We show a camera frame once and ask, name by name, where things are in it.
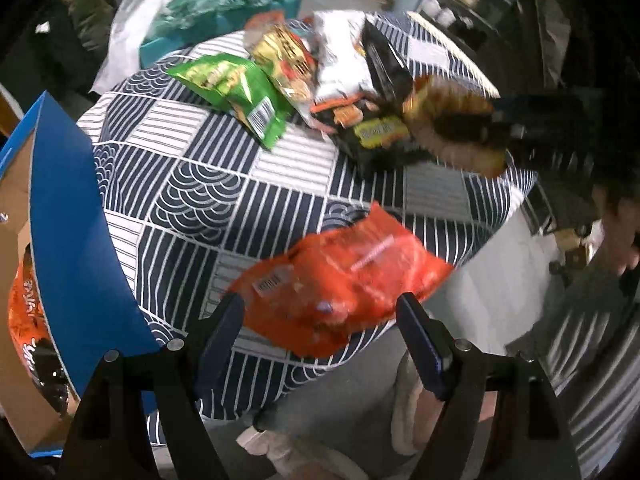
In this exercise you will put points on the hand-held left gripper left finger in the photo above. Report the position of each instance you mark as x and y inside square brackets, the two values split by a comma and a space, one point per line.
[225, 330]

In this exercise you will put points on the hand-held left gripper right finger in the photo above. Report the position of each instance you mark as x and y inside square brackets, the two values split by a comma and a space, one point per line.
[420, 340]

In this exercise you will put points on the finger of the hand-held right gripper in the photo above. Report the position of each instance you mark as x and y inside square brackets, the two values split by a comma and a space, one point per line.
[465, 122]

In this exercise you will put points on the brown orange snack packet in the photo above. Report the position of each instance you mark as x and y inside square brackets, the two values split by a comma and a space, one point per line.
[470, 160]

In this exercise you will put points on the black and yellow snack packet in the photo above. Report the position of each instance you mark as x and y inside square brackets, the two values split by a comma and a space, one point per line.
[380, 132]

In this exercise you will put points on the plain orange snack packet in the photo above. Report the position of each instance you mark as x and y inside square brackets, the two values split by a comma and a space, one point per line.
[350, 280]

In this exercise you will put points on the white snack packet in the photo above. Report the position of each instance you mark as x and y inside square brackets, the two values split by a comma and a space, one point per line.
[340, 60]

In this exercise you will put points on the blue-edged cardboard box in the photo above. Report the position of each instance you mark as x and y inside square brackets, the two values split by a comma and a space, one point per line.
[75, 210]

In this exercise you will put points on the yellow and red snack packet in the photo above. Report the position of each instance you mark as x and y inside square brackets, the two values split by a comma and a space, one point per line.
[285, 55]

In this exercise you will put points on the green snack packet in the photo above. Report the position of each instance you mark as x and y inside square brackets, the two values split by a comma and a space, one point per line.
[235, 85]

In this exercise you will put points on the person's head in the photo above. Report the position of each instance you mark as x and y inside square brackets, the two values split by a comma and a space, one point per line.
[620, 240]

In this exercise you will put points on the person's striped shirt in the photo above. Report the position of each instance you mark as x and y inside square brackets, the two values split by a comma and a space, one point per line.
[585, 340]

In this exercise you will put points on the white plastic bag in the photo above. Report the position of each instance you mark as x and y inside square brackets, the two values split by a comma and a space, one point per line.
[130, 35]

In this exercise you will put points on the olive jacket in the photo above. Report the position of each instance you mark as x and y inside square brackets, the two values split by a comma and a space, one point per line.
[90, 5]

